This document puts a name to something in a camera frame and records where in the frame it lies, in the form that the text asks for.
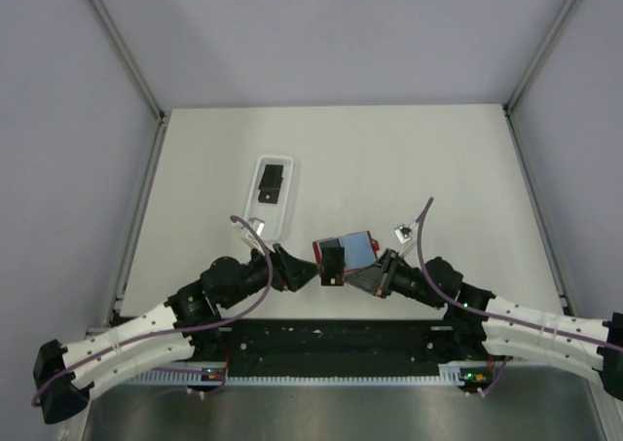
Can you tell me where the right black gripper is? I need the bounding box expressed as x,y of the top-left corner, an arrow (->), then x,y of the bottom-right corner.
344,248 -> 445,310

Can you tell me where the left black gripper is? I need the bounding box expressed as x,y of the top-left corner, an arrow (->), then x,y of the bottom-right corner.
221,240 -> 323,310

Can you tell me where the red leather card holder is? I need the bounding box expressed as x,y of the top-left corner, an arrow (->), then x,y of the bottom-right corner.
312,231 -> 380,271

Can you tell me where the black VIP credit card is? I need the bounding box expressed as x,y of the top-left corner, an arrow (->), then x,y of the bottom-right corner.
320,246 -> 346,286

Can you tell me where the white plastic tray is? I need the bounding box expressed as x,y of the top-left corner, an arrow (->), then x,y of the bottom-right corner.
243,155 -> 295,243

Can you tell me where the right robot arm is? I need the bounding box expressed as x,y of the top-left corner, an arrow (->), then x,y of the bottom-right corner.
345,249 -> 622,400

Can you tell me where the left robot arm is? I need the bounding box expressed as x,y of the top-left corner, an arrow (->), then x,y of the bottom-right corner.
32,244 -> 318,424

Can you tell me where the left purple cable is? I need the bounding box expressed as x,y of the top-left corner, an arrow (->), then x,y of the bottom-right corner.
31,215 -> 273,407

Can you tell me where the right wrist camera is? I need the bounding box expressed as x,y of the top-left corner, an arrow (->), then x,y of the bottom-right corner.
394,224 -> 413,244

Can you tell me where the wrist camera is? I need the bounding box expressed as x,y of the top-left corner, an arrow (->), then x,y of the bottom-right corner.
394,224 -> 413,244
239,217 -> 266,250

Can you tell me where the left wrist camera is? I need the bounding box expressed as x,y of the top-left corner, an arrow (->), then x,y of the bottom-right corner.
239,217 -> 266,250

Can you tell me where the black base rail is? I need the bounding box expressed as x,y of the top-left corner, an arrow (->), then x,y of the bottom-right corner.
222,319 -> 466,377

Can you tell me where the white cable duct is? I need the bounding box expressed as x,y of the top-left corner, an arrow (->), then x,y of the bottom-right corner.
127,364 -> 492,389

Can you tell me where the left aluminium frame post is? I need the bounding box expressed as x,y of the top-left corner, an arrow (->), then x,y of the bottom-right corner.
72,0 -> 169,121

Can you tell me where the aluminium frame post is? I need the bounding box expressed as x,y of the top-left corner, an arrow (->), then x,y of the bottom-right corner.
72,0 -> 169,121
503,0 -> 598,116

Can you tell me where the right aluminium frame post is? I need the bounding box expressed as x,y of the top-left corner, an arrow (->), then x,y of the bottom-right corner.
503,0 -> 598,116

